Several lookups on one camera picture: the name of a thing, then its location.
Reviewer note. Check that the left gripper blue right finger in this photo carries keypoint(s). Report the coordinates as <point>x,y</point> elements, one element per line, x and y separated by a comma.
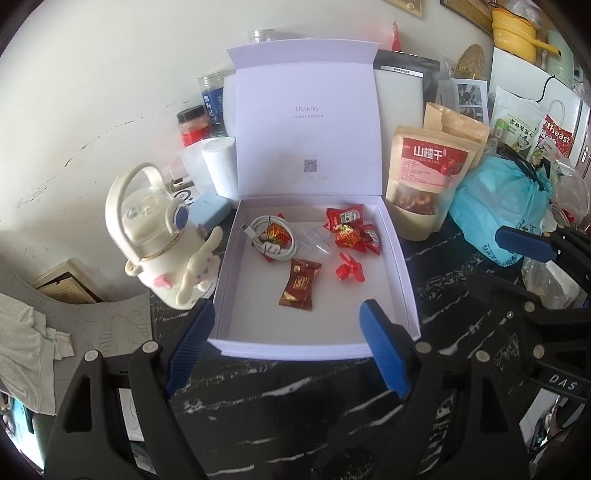
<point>391,347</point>

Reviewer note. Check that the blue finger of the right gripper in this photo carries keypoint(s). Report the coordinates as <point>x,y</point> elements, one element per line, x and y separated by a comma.
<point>528,245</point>

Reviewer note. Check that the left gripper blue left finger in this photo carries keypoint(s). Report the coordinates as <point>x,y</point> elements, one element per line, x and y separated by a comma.
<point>185,346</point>

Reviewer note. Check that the dark red brown snack packet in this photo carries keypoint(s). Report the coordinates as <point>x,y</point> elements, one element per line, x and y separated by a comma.
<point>297,293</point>

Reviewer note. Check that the red gold candy packet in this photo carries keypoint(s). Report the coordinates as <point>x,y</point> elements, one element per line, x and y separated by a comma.
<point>348,236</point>
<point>276,234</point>

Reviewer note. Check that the clear plastic clip holder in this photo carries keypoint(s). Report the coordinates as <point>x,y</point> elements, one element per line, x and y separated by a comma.
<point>311,240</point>

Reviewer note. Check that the red ketchup sachet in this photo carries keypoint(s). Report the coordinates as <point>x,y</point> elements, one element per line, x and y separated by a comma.
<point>351,215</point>

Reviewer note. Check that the small red snack sachet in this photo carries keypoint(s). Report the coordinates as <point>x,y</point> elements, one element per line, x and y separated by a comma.
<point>371,239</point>

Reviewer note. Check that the light blue plastic bag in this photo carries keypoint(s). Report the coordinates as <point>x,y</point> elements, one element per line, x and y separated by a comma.
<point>500,192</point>

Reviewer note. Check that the red white paper bag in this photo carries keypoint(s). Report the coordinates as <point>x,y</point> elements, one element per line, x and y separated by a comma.
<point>553,133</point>

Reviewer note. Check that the light blue charger box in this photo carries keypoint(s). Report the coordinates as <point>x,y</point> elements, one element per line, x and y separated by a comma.
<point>209,210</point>

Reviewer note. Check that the white green tea pouch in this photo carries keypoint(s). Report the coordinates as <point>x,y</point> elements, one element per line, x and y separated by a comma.
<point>515,121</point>

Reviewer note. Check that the lavender open gift box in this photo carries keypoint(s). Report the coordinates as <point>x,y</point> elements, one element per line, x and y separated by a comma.
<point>308,138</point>

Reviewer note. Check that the kraft hawthorn snack pouch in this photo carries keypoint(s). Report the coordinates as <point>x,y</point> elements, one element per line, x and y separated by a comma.
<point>426,167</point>

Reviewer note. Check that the light grey cloth garment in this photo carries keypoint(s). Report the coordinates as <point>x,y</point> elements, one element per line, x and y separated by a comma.
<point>29,349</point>

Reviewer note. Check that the black white photo card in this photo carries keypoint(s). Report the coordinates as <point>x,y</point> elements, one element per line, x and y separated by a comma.
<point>471,98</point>

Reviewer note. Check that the white paper cup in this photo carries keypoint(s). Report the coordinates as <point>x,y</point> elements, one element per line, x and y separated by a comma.
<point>219,155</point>

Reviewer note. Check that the woven straw fan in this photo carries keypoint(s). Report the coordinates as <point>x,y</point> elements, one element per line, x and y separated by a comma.
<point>471,64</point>

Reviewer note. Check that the black white foil bag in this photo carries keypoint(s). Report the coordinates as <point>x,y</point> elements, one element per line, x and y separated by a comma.
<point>405,84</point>

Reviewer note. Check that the red jar black lid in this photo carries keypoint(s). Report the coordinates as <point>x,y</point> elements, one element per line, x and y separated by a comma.
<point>193,125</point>

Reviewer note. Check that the yellow pot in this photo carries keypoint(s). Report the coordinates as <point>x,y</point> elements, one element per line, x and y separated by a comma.
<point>516,35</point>

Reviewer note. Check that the blue label clear jar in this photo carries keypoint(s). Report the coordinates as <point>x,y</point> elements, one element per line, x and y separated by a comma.
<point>211,88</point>

